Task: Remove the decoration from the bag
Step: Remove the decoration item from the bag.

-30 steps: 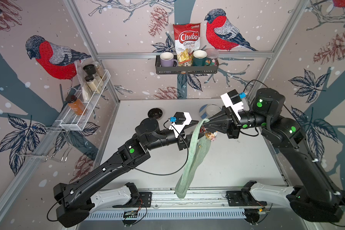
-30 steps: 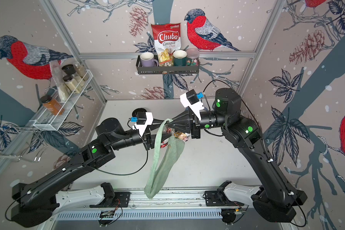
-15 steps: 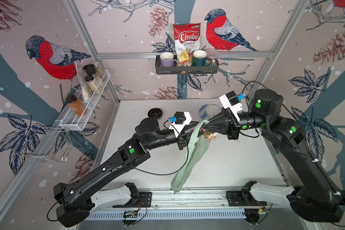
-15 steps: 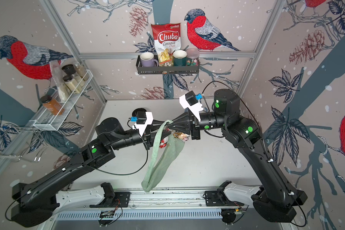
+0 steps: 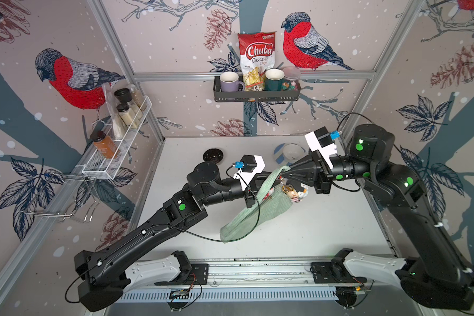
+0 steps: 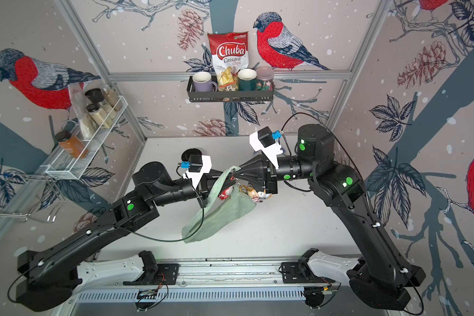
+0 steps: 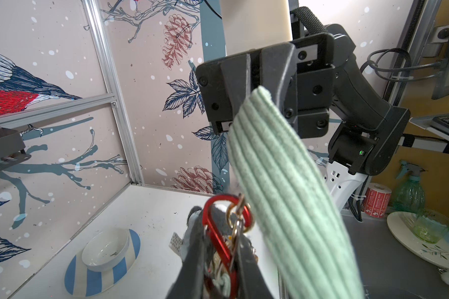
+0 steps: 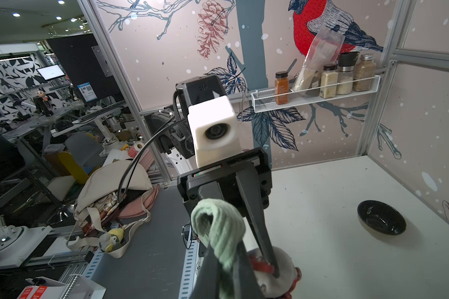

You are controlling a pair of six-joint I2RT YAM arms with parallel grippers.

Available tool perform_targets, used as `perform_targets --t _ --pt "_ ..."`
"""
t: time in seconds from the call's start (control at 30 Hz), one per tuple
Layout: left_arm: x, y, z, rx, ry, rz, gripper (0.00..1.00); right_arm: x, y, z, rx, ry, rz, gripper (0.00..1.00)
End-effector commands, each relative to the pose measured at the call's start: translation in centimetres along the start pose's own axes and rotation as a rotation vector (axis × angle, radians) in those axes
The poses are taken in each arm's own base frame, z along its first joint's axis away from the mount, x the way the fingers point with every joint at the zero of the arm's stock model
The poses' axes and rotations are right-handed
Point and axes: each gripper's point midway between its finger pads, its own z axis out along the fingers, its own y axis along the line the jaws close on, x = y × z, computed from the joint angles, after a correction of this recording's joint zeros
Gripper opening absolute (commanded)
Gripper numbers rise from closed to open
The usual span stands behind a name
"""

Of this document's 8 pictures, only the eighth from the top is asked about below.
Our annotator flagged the brown spice jar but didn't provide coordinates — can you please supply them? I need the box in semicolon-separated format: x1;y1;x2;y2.
353;54;376;92

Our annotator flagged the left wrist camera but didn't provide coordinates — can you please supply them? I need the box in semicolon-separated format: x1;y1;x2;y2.
187;95;242;168

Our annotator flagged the orange spice jar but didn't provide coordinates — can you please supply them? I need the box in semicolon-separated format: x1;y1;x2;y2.
274;71;289;105

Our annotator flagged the computer monitor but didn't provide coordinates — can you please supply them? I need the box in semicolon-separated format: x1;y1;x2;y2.
37;65;66;80

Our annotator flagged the white robot stand outside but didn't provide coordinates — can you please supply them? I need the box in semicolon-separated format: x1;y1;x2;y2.
0;216;52;270

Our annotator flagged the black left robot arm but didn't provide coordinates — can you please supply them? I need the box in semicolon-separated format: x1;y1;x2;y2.
145;75;279;278

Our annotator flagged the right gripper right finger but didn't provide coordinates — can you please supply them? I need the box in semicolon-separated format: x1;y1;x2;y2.
233;241;264;299

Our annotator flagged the yellow plush toy outside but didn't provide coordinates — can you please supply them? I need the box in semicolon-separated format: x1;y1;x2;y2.
99;228;124;253

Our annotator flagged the pink pouch outside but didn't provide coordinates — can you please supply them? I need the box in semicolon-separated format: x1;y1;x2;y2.
118;185;160;219

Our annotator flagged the green corduroy shoulder bag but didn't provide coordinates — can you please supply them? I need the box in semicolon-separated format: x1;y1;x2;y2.
191;199;246;299

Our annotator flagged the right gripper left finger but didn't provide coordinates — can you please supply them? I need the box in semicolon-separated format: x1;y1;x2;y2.
190;244;221;299

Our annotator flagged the white wire shelf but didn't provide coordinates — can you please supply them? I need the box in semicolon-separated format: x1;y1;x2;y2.
250;75;381;113

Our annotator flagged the label roll dispenser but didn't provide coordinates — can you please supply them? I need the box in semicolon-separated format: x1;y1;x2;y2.
17;274;106;299

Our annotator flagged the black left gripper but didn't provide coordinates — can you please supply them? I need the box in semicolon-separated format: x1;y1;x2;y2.
177;148;280;279

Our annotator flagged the black bowl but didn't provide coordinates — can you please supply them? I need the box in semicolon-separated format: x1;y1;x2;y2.
357;200;407;236

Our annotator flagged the black lid spice jar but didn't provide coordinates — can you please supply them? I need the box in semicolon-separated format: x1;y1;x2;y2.
336;52;360;95

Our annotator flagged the beige bag outside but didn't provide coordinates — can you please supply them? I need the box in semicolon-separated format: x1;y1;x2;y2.
66;160;154;259

